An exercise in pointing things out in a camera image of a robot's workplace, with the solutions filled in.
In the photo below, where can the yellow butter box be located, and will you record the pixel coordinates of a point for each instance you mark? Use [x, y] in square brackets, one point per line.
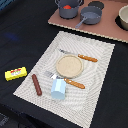
[15, 73]

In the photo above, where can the black stove burner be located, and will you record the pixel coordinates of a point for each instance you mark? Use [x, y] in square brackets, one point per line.
[96, 4]

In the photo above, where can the fork with orange handle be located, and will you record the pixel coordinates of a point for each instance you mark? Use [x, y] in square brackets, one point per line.
[69, 81]

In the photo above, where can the light blue cup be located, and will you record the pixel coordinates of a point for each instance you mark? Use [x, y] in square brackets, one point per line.
[58, 89]

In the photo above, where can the round tan plate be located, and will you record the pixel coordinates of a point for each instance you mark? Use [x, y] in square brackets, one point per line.
[69, 66]

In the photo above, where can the beige woven placemat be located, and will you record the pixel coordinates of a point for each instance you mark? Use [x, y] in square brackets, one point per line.
[79, 104]

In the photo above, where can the pink toy stove board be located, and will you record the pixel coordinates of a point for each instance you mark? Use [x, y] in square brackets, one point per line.
[107, 26]

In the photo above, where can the brown toy sausage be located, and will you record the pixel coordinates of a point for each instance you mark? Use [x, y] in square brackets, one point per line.
[36, 84]

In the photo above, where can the knife with orange handle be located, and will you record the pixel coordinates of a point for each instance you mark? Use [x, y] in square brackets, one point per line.
[80, 56]

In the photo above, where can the grey frying pan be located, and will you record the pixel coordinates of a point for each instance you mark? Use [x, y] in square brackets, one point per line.
[89, 15]

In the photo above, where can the beige bowl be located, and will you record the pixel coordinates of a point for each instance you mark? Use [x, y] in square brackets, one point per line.
[123, 14]

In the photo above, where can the grey cooking pot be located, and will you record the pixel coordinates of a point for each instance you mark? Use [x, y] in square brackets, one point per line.
[68, 13]

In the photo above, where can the red toy tomato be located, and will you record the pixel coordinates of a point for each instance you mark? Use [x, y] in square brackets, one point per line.
[67, 7]

